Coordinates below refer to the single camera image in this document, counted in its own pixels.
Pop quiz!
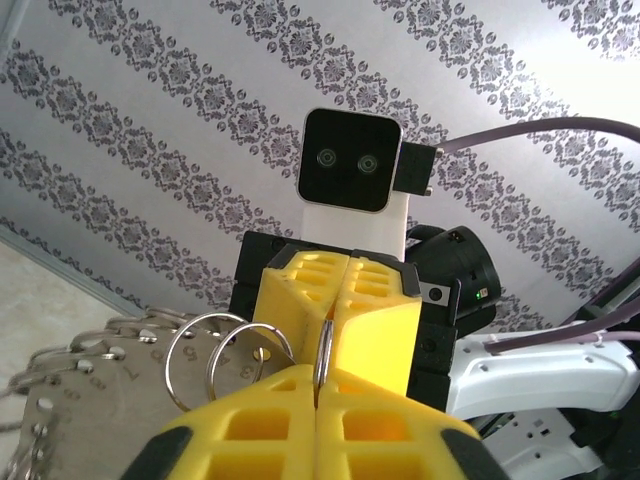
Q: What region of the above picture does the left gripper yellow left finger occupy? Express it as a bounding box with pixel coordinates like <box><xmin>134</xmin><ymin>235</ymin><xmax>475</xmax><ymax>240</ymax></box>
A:
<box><xmin>119</xmin><ymin>363</ymin><xmax>319</xmax><ymax>480</ymax></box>

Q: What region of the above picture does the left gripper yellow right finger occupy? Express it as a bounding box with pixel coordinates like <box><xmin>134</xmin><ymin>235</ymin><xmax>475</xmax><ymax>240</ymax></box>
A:
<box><xmin>314</xmin><ymin>367</ymin><xmax>511</xmax><ymax>480</ymax></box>

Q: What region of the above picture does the metal band with key rings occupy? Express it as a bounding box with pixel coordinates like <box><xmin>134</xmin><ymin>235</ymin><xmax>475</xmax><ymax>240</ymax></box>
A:
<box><xmin>0</xmin><ymin>304</ymin><xmax>336</xmax><ymax>480</ymax></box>

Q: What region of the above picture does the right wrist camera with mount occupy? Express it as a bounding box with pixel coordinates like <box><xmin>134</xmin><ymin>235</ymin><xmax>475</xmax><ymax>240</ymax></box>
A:
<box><xmin>294</xmin><ymin>106</ymin><xmax>437</xmax><ymax>261</ymax></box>

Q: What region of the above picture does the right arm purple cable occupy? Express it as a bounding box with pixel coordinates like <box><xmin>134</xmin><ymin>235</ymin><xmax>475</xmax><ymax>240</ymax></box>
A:
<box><xmin>433</xmin><ymin>115</ymin><xmax>640</xmax><ymax>357</ymax></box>

